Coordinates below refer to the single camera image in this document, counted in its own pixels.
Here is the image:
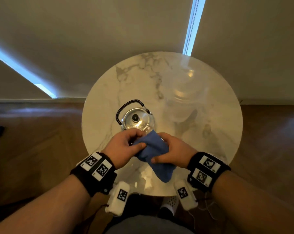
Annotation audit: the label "window blind bead chain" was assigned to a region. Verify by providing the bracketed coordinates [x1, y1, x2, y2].
[186, 0, 201, 56]

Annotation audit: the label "silver kettle with black handle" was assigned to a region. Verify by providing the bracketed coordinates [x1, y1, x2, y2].
[115, 99, 156, 133]

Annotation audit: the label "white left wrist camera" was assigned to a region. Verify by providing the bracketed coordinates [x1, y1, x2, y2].
[105, 181, 131, 217]

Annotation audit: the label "thin white cable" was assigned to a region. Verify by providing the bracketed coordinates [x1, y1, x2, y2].
[188, 192, 218, 223]

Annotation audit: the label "person's left hand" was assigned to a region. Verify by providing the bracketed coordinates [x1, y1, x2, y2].
[101, 129, 147, 169]

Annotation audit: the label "person's left forearm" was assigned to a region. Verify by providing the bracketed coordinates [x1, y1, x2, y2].
[0, 174, 92, 234]

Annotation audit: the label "white patterned shoe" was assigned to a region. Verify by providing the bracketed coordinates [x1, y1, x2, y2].
[159, 196, 180, 218]

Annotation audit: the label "blue cloth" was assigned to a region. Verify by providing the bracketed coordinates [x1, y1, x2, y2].
[132, 130, 176, 183]

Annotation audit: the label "person's right hand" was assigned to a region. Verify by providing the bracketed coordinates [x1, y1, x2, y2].
[150, 132, 198, 169]

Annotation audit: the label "black left wristband with markers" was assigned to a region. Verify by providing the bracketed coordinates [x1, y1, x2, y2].
[70, 151, 118, 197]

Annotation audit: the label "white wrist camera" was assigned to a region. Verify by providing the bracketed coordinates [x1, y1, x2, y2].
[173, 179, 199, 211]
[105, 181, 131, 217]

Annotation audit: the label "clear plastic jar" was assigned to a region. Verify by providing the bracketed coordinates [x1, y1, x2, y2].
[162, 68, 210, 125]

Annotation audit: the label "black wristband with markers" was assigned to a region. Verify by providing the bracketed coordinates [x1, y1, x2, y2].
[70, 151, 118, 197]
[187, 151, 232, 193]

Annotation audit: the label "black right wristband with markers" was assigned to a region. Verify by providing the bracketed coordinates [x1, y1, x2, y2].
[187, 151, 232, 193]

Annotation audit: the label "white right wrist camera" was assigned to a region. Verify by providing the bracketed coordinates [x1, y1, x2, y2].
[173, 179, 199, 211]

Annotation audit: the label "person's right forearm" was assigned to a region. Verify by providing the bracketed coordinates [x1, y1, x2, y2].
[211, 170, 294, 234]

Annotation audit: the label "grey shorts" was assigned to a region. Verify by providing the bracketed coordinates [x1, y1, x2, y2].
[107, 215, 195, 234]

